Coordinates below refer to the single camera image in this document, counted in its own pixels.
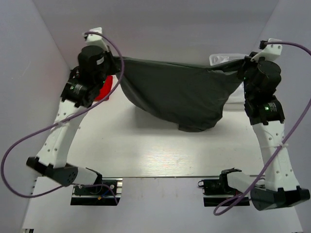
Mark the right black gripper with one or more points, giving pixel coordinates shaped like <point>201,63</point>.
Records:
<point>248,62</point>

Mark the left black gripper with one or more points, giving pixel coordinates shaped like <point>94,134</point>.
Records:
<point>108,55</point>

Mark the dark grey t shirt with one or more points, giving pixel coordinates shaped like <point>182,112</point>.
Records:
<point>191,96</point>

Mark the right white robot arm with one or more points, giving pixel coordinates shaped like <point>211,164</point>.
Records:
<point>276,186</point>

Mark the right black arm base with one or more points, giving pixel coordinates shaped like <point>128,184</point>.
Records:
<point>214,194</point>

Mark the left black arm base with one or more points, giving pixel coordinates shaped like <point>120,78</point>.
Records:
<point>107,193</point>

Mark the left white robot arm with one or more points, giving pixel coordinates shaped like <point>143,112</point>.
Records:
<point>78,95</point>

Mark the folded red t shirt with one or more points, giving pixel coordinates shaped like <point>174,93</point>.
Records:
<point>107,86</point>

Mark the white plastic basket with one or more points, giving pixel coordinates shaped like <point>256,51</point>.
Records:
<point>237,96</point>

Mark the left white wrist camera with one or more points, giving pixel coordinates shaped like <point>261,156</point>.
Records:
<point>93,39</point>

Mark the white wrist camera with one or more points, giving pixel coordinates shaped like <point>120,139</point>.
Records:
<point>270,50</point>
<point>93,39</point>

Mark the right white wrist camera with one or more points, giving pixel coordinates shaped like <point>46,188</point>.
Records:
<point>270,50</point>

